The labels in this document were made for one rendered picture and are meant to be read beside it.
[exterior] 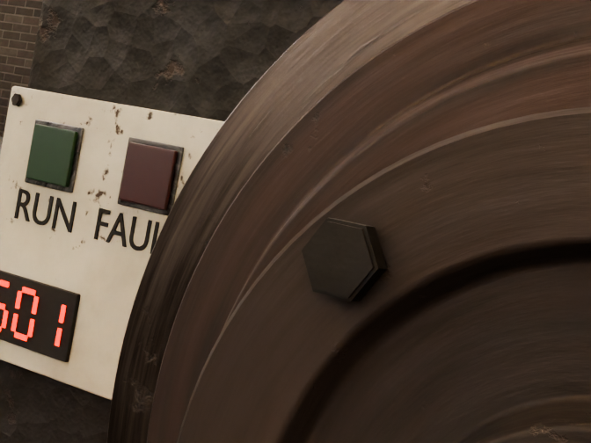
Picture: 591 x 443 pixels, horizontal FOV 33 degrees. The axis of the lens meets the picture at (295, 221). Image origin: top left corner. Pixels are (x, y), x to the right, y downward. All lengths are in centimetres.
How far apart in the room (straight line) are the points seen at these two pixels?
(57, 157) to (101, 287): 9
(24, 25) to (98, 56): 874
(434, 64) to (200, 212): 12
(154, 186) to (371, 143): 28
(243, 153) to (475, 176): 16
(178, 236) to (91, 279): 21
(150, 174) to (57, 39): 14
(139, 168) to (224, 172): 20
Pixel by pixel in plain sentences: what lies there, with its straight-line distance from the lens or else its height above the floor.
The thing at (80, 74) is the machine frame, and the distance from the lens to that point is 69.
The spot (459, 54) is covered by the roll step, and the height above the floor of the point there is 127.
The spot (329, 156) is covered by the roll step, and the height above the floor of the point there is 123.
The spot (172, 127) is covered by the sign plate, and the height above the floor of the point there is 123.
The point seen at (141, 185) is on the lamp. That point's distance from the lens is 61.
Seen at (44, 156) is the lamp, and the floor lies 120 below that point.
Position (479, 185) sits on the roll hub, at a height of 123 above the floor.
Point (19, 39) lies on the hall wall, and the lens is 943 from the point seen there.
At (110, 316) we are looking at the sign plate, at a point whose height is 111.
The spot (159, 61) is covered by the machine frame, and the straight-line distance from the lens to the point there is 65.
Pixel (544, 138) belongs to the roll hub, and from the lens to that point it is 28.
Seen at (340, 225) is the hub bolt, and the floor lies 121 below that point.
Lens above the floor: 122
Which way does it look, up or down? 3 degrees down
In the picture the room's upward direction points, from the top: 11 degrees clockwise
